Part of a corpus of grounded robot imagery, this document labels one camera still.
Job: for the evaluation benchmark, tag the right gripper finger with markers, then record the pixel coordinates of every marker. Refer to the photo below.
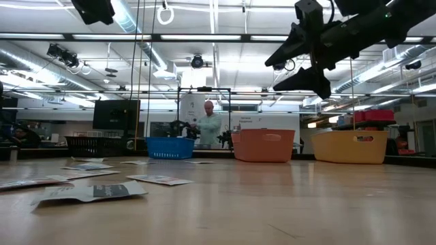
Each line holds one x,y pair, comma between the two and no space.
306,81
289,47

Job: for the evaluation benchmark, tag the white packet blue print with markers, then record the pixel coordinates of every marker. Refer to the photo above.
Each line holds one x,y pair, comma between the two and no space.
138,162
200,162
88,166

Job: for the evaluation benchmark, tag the white packet dark print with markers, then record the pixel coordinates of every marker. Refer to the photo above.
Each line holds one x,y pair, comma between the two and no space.
88,159
102,191

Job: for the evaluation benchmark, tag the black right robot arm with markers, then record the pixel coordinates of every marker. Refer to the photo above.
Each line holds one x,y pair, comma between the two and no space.
374,24

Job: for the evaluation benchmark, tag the small black robot arm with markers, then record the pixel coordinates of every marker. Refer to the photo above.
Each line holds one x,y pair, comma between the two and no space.
184,127
225,139

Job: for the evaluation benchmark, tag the black crossbar with lights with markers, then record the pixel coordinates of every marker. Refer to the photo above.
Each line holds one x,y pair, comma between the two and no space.
155,37

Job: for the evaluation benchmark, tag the orange plastic bin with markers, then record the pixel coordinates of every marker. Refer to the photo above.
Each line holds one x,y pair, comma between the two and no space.
262,146

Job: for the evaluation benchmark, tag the red storage boxes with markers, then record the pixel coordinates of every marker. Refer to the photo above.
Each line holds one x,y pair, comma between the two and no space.
378,115

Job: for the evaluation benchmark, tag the yellow plastic bin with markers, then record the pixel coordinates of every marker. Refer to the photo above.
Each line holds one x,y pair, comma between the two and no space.
347,149

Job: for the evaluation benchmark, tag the black monitor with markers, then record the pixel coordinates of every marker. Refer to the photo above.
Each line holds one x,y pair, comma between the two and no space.
116,115

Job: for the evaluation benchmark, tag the person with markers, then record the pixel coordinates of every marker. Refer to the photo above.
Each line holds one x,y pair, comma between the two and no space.
209,127
25,137

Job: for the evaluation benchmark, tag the black mesh basket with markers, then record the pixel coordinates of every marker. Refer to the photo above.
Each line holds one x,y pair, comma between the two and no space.
95,147

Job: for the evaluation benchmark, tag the blue plastic bin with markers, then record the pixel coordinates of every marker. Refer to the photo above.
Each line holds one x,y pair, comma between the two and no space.
170,148

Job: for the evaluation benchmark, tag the white packet red square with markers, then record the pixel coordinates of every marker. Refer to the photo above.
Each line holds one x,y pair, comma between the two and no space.
92,173
160,179
30,182

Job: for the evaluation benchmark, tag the black overhead camera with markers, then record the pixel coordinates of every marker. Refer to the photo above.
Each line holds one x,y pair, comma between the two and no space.
280,66
413,65
63,54
197,62

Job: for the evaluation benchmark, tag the silver ceiling air duct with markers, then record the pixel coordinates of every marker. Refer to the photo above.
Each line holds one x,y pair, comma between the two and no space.
124,18
374,71

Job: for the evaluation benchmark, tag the wall shelf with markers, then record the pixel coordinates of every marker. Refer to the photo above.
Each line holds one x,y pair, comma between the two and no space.
364,123

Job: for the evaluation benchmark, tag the black frame stand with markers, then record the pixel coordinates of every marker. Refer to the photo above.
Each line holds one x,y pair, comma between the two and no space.
204,89

